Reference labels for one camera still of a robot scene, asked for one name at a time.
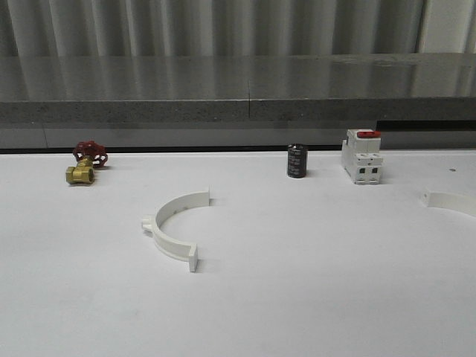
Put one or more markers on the white half pipe clamp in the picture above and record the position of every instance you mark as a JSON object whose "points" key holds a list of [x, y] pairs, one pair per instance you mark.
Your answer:
{"points": [[177, 249]]}

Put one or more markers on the brass valve red handwheel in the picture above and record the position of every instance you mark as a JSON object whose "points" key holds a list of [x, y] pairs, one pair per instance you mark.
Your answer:
{"points": [[89, 155]]}

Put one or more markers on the grey pleated curtain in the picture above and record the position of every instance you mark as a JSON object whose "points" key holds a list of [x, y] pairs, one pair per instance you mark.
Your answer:
{"points": [[235, 28]]}

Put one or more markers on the white circuit breaker red switch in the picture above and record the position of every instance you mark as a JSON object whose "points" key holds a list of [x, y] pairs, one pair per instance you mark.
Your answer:
{"points": [[360, 156]]}

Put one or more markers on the grey stone counter ledge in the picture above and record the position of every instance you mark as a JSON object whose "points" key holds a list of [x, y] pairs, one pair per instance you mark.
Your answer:
{"points": [[417, 101]]}

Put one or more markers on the black cylindrical capacitor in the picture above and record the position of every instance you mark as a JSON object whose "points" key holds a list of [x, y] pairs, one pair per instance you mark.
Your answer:
{"points": [[297, 160]]}

